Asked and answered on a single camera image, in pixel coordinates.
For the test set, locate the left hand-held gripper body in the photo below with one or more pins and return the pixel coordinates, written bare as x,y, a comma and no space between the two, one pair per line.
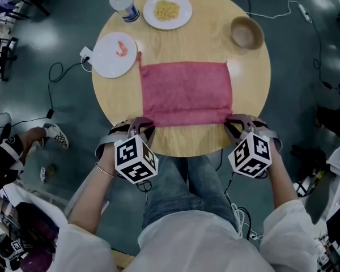
133,160

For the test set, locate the clear plastic water bottle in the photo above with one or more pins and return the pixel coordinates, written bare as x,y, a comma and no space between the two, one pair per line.
122,3

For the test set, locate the person's jeans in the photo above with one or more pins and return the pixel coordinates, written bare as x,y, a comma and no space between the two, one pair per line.
173,191

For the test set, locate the person's right forearm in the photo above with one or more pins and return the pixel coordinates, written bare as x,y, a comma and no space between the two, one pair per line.
283,186

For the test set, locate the grey curved panel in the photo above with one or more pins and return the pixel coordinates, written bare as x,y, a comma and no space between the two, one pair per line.
0,120

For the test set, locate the yellow food heap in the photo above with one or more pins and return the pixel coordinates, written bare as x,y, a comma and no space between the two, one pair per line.
167,10

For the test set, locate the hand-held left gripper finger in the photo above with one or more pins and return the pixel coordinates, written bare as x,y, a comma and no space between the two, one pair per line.
150,139
141,120

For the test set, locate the orange shrimp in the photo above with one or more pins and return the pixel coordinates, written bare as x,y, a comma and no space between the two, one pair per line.
122,51

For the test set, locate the white plate with shrimp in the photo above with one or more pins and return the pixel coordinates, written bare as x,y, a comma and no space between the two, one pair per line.
110,64

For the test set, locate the maroon domed appliance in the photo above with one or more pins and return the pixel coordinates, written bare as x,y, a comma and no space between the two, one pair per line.
39,228

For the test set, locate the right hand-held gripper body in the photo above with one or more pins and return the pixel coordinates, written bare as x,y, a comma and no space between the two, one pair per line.
252,157

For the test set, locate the white folding table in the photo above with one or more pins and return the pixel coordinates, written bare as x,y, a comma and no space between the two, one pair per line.
31,197

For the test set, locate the person's left forearm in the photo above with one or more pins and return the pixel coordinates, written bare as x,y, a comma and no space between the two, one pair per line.
88,197

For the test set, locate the long white power strip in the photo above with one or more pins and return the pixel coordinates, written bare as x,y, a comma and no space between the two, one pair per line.
304,12

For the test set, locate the chair with purple cloth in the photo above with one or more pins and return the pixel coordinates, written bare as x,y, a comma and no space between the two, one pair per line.
4,1

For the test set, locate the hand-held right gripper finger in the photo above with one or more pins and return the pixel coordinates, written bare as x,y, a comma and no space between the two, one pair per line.
234,139
242,118

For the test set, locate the person's white shirt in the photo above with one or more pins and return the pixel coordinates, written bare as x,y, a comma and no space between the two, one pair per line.
192,245

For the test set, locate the small white bottle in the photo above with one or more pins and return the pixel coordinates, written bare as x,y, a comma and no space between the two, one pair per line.
42,174

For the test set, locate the wooden bowl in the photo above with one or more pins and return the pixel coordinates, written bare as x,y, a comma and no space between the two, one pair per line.
246,33

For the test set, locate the small brown jar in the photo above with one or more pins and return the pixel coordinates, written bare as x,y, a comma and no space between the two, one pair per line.
51,169

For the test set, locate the square white power strip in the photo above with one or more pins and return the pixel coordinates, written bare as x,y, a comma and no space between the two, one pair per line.
85,52

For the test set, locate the round wooden table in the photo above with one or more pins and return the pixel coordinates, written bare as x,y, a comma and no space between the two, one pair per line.
187,38

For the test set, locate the white plate with yellow food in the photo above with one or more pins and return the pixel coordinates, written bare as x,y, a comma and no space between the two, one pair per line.
150,18

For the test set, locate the red cloth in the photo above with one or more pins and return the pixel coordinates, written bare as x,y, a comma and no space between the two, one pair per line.
187,89

